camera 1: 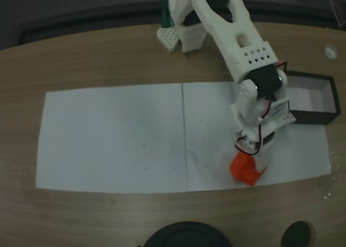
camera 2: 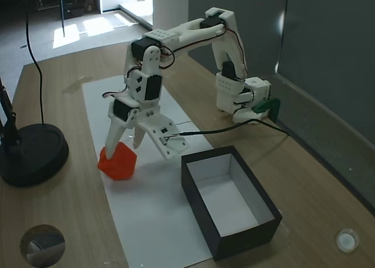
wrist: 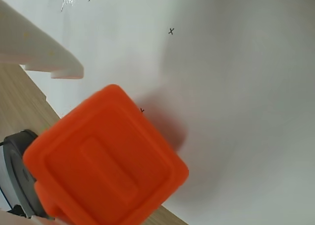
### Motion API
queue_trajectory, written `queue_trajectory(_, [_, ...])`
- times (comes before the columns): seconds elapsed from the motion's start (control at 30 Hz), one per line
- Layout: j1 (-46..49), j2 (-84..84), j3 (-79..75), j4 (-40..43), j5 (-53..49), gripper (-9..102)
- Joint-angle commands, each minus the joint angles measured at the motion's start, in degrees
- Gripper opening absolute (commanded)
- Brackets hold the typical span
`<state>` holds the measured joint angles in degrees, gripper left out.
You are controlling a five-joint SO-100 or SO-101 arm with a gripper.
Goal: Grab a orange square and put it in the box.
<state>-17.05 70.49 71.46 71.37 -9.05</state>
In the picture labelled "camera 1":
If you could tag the white paper sheet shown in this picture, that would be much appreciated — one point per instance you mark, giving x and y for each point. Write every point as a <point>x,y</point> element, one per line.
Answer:
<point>211,117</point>
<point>108,139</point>

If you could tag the white perforated base plate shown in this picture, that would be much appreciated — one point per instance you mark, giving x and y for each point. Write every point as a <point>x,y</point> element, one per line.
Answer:
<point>167,39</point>

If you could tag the white gripper camera mount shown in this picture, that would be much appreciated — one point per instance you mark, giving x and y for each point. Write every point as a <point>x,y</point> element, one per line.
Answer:
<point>283,118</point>

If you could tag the green clamp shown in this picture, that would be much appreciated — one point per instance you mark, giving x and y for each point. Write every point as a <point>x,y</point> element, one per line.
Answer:
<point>166,18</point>

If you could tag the orange cube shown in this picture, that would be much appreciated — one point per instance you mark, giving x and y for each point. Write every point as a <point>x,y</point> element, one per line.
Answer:
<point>240,168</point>

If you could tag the metal chair frame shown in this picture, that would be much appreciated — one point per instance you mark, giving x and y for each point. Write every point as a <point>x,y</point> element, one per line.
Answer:
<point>336,12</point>

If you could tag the white round table cap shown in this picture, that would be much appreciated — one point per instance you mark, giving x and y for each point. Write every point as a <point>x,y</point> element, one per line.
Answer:
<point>330,52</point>

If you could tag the small black round object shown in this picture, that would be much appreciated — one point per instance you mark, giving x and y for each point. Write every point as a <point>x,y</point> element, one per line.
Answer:
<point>296,234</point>

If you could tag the large black round object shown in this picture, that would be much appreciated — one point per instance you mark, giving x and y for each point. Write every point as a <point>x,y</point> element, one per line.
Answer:
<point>186,236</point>

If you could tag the dark brown open box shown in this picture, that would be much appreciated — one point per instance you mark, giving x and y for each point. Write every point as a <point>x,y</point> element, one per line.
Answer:
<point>313,118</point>

